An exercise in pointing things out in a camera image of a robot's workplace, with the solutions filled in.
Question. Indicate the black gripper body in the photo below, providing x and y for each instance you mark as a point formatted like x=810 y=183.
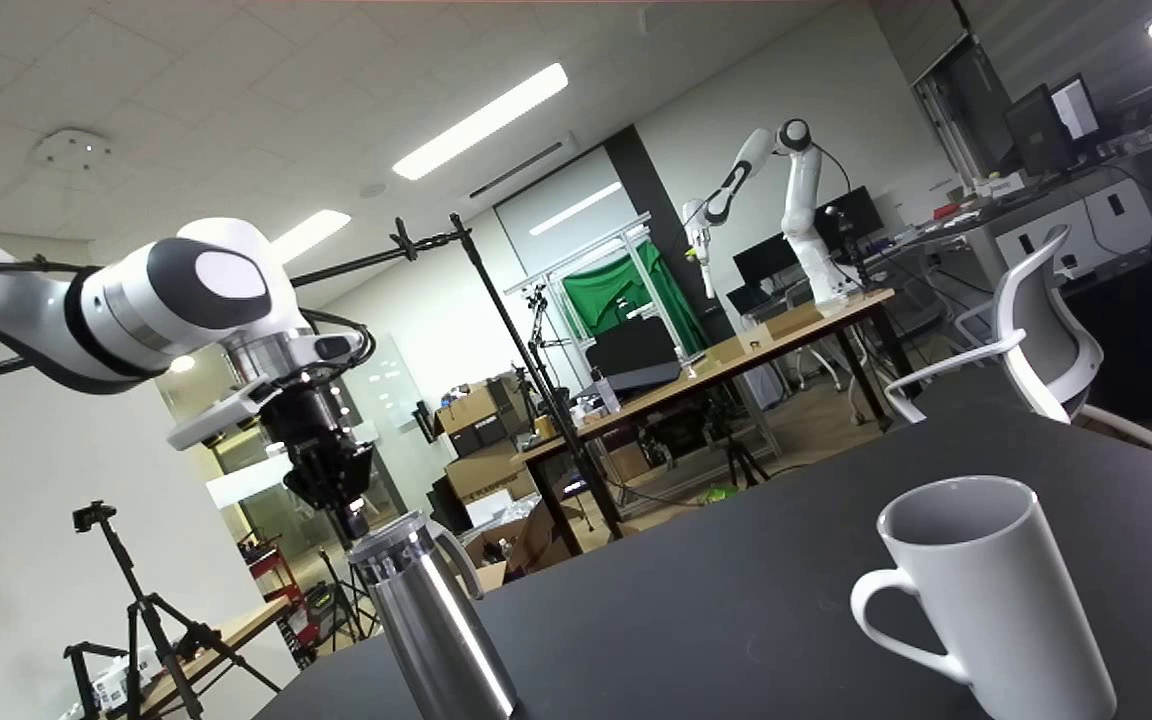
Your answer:
x=316 y=445

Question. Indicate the silver metal cup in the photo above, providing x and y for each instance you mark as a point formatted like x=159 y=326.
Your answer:
x=436 y=625

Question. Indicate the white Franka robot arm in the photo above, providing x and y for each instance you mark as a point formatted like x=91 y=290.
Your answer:
x=138 y=300

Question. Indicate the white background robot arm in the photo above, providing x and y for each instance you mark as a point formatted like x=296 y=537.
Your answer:
x=801 y=213

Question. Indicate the cardboard box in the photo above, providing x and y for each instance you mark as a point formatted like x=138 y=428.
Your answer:
x=487 y=474
x=479 y=405

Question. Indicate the long ceiling light panel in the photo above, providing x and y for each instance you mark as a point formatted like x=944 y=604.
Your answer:
x=480 y=122
x=308 y=232

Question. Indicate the green screen backdrop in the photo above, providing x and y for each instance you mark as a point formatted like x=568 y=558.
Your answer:
x=631 y=293

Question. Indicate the round ceiling smoke detector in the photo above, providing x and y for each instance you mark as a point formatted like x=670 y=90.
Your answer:
x=72 y=151

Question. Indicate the long wooden table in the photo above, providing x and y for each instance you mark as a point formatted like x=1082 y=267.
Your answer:
x=723 y=361

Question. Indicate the white ceramic mug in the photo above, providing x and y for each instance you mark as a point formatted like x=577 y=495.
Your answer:
x=1000 y=601

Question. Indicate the white office chair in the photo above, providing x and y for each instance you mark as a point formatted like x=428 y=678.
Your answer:
x=1041 y=341

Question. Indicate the dark computer monitor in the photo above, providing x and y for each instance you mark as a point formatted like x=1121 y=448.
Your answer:
x=1036 y=129

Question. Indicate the white drawer cabinet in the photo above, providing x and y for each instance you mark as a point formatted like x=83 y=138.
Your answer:
x=1082 y=227

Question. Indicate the lit computer monitor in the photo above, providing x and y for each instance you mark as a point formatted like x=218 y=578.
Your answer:
x=1077 y=104

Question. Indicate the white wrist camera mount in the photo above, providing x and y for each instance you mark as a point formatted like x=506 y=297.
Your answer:
x=218 y=416

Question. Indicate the black tripod with camera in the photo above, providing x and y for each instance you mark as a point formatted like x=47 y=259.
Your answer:
x=141 y=623

